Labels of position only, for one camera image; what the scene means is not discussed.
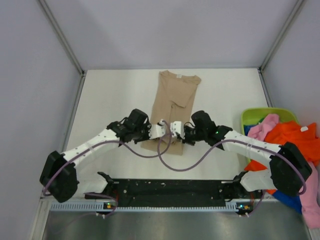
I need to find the green plastic basket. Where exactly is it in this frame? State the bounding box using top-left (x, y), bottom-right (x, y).
top-left (241, 107), bottom-right (300, 163)

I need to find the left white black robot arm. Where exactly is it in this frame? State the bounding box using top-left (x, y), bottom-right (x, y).
top-left (39, 109), bottom-right (154, 203)

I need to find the beige t shirt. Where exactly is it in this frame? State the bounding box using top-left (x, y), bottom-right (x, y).
top-left (140, 70), bottom-right (202, 156)

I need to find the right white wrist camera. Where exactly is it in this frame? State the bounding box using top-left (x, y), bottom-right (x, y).
top-left (170, 121), bottom-right (185, 139)

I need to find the aluminium frame post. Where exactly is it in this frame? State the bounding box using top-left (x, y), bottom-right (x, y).
top-left (36, 0), bottom-right (85, 76)
top-left (258, 0), bottom-right (307, 74)

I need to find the orange t shirt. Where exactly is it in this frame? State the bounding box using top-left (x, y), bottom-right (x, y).
top-left (243, 121), bottom-right (320, 196)

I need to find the grey slotted cable duct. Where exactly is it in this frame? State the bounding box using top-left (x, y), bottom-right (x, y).
top-left (50, 201), bottom-right (252, 213)

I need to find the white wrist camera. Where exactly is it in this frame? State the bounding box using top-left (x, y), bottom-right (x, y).
top-left (170, 121), bottom-right (185, 139)
top-left (148, 119), bottom-right (167, 140)

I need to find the right aluminium frame post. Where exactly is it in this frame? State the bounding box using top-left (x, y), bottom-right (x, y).
top-left (258, 0), bottom-right (307, 74)

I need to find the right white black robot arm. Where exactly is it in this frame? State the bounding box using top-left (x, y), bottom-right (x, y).
top-left (170, 110), bottom-right (313, 198)

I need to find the left aluminium frame post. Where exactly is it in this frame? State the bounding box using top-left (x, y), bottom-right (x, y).
top-left (36, 0), bottom-right (85, 76)

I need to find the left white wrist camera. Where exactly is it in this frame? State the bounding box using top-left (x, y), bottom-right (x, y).
top-left (148, 119), bottom-right (167, 140)

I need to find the pink t shirt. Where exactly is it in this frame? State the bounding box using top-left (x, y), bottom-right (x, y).
top-left (247, 113), bottom-right (280, 141)

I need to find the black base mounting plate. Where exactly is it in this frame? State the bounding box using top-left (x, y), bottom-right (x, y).
top-left (84, 177), bottom-right (263, 208)

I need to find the blue t shirt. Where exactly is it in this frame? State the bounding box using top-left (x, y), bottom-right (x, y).
top-left (273, 190), bottom-right (302, 215)

